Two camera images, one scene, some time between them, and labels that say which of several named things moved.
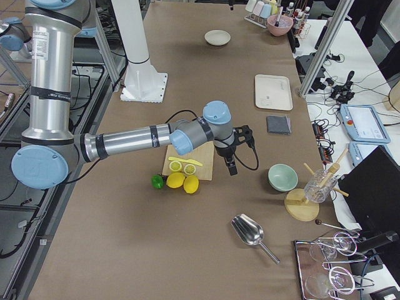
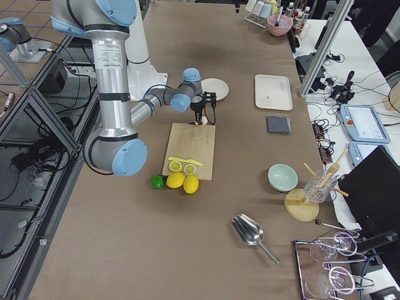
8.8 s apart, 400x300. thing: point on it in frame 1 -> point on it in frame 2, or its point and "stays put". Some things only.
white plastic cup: [250, 5] stays put
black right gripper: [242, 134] -> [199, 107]
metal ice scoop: [251, 232] stays put
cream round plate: [217, 37] -> [215, 85]
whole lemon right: [190, 184] stays put
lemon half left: [175, 165] stays put
